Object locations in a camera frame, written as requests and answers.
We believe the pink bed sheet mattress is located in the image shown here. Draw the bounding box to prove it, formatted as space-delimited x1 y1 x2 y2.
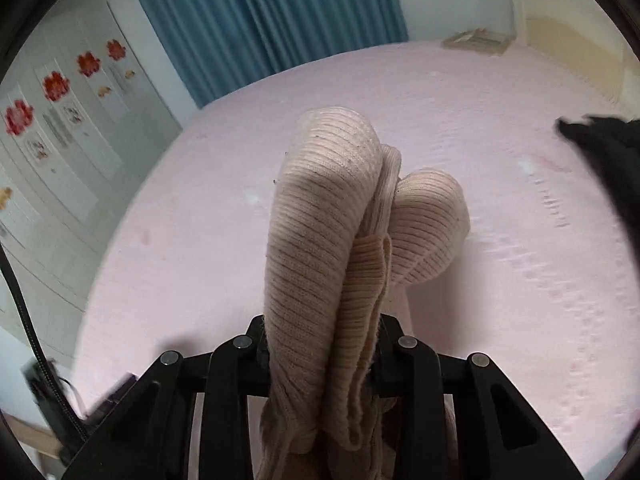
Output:
74 42 639 479

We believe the beige knit sweater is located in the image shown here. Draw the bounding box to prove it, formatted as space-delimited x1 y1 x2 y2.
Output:
258 106 470 479

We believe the white wardrobe with red decals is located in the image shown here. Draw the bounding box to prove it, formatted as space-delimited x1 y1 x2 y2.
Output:
1 3 180 364

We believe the cream wooden headboard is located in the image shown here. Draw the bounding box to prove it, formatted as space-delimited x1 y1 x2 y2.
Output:
512 0 639 118

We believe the black puffer jacket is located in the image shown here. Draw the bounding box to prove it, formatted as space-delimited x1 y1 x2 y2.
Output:
555 116 639 244

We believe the black cable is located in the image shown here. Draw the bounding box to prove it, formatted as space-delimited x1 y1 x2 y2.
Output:
0 244 91 441

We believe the teal window curtain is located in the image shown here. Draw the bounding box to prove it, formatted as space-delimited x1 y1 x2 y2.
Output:
139 0 409 107

